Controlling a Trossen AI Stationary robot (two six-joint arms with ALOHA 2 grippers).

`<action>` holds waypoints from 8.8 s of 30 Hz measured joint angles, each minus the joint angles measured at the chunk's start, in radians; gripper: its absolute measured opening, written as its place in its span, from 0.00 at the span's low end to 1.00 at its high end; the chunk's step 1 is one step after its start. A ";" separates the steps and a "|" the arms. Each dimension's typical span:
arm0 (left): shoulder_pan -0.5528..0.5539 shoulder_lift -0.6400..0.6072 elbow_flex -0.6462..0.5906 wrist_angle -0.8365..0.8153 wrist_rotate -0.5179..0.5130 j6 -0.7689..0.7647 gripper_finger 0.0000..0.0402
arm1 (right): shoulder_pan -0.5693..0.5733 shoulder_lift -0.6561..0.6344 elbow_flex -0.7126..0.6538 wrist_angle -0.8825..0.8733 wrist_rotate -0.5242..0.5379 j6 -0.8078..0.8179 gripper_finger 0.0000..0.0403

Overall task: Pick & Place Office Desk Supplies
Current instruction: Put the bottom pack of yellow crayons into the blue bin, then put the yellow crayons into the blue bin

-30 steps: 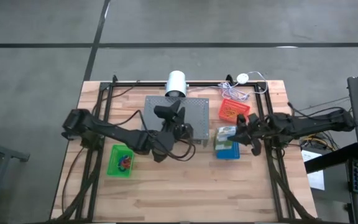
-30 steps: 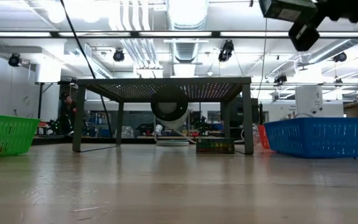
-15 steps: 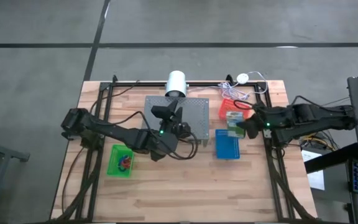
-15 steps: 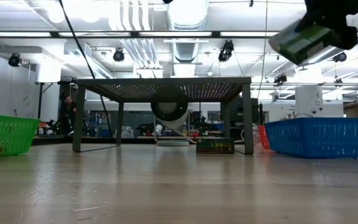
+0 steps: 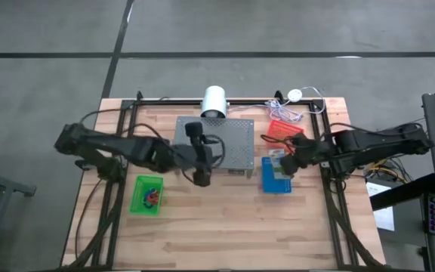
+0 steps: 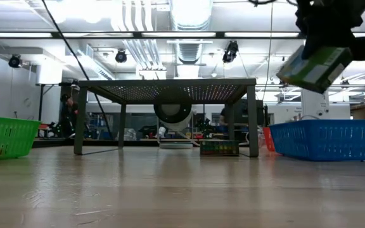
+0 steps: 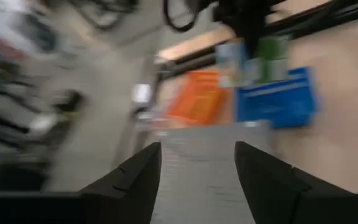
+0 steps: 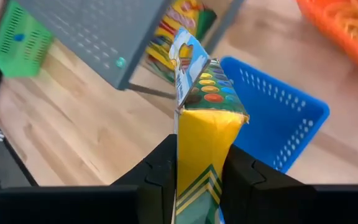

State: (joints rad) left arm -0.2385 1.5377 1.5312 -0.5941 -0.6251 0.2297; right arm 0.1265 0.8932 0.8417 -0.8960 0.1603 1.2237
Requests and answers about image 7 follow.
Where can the blue plastic basket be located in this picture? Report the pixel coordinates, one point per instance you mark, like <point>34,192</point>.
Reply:
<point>275,102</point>

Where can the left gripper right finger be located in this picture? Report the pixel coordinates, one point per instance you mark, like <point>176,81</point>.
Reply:
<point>275,199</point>

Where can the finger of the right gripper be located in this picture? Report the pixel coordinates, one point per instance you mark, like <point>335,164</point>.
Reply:
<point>251,43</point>

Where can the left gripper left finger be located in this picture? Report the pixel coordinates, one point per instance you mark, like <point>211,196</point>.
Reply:
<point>129,199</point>

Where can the large green crayon box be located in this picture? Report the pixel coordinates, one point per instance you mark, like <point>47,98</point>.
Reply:
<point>272,59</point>

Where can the white round puck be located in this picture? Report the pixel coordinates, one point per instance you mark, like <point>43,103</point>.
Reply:
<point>141,93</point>

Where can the orange plastic basket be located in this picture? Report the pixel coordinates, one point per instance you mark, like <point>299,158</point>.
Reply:
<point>197,99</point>

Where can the black aluminium frame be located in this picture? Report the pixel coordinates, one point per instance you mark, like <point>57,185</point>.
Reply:
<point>322,18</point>

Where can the grey perforated metal riser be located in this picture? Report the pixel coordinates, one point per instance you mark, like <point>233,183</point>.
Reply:
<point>204,174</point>

